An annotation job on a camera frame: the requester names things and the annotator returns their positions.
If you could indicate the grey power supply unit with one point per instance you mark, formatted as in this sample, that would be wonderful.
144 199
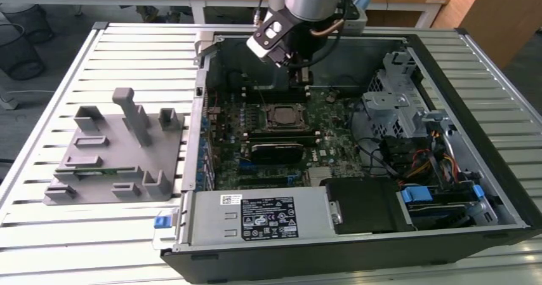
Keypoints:
207 218

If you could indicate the silver chipset heatsink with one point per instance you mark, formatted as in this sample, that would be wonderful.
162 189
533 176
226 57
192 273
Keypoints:
322 174

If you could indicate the blue case latch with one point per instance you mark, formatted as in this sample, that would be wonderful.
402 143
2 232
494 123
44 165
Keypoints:
163 222

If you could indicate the silver metal support bar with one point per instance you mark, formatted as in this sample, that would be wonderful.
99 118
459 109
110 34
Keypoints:
434 117

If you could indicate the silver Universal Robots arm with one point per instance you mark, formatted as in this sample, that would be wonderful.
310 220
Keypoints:
313 2

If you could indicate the black mesh waste bin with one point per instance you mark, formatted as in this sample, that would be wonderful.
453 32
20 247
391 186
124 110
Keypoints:
36 21
19 53

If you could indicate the grey stand foot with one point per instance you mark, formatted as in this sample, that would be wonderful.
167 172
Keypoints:
8 101

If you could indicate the green motherboard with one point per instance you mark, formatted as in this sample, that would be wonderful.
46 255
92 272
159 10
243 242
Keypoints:
334 129

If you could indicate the silver-topped CPU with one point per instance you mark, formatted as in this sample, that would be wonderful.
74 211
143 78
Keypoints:
285 115

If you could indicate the wooden cabinet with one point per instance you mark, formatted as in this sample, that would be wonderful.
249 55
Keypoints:
500 21

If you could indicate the black fan shroud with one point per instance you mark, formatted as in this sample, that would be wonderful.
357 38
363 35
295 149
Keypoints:
363 205

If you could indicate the grey parts rack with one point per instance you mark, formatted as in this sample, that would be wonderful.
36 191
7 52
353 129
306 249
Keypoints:
119 158

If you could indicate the black graphics card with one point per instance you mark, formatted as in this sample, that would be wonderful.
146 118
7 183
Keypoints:
275 155

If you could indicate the black open PC case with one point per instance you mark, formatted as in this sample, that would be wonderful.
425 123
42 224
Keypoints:
297 259

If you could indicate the hard disk in blue carrier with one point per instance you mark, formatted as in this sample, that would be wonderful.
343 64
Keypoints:
417 196

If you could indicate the silver metal drive cage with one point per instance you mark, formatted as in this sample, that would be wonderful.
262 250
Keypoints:
383 102

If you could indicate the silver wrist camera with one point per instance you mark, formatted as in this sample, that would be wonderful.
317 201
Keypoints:
354 21
269 37

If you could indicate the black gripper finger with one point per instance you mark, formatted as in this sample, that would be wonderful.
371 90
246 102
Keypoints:
297 77

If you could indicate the black RAM slot bank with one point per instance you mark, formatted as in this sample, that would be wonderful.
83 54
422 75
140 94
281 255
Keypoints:
275 95
279 137

